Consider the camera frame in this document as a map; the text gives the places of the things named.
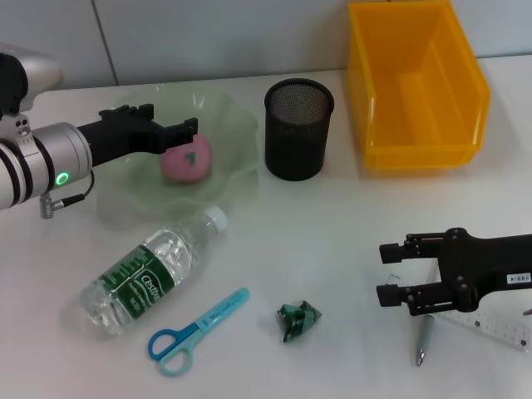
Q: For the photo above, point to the clear plastic ruler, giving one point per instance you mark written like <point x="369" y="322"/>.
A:
<point x="490" y="328"/>

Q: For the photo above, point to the clear water bottle green label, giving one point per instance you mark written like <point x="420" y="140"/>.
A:
<point x="137" y="274"/>

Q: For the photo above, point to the pink peach toy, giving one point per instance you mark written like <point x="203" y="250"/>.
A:
<point x="187" y="166"/>

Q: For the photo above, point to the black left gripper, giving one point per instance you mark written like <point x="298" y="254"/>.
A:
<point x="124" y="135"/>

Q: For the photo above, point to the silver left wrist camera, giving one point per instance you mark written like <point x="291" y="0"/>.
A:
<point x="37" y="70"/>

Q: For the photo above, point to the silver ballpoint pen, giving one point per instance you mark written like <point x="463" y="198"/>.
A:
<point x="426" y="336"/>

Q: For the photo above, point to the green plastic wrapper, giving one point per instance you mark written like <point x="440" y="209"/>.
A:
<point x="297" y="320"/>

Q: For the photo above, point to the green glass fruit plate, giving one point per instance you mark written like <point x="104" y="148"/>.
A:
<point x="232" y="137"/>

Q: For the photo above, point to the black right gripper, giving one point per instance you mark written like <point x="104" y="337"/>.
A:
<point x="478" y="266"/>

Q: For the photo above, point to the blue scissors with cap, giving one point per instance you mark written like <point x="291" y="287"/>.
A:
<point x="216" y="313"/>

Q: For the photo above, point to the black mesh pen cup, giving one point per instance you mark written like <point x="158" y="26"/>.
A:
<point x="297" y="145"/>

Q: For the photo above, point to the yellow plastic storage bin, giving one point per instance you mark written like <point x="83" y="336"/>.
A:
<point x="415" y="158"/>

